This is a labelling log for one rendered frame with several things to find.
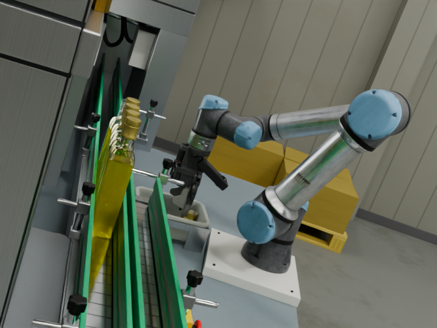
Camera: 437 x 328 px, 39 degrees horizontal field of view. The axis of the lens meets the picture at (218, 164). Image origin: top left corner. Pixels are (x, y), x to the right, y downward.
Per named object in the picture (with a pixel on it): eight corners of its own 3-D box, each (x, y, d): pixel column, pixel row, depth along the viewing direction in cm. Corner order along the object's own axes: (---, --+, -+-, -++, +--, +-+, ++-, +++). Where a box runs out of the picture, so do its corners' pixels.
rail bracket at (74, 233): (49, 228, 137) (65, 174, 133) (79, 235, 139) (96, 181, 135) (47, 236, 133) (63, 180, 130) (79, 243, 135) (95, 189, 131)
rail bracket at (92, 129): (66, 148, 188) (78, 107, 184) (89, 153, 190) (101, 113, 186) (66, 152, 184) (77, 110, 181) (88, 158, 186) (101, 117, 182)
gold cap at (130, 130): (131, 134, 138) (136, 116, 137) (138, 140, 136) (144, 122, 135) (117, 133, 136) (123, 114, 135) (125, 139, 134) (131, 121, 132)
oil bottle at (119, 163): (86, 223, 145) (112, 139, 139) (110, 228, 146) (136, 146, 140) (86, 234, 139) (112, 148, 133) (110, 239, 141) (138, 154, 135)
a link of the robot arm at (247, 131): (272, 125, 174) (240, 109, 179) (253, 126, 165) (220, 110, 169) (262, 150, 176) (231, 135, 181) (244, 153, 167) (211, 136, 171)
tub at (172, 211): (127, 209, 192) (134, 183, 189) (194, 226, 197) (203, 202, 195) (127, 234, 176) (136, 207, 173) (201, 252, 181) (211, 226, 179)
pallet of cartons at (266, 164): (330, 214, 513) (350, 168, 501) (343, 255, 436) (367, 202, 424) (196, 167, 508) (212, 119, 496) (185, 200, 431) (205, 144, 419)
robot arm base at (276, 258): (284, 255, 194) (296, 228, 191) (291, 278, 180) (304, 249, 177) (239, 241, 192) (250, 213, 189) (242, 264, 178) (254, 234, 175)
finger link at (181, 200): (166, 213, 181) (175, 183, 180) (185, 218, 182) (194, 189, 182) (167, 216, 178) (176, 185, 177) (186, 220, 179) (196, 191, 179)
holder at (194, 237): (109, 206, 190) (116, 183, 188) (194, 227, 197) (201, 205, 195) (109, 231, 174) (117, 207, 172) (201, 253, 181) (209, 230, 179)
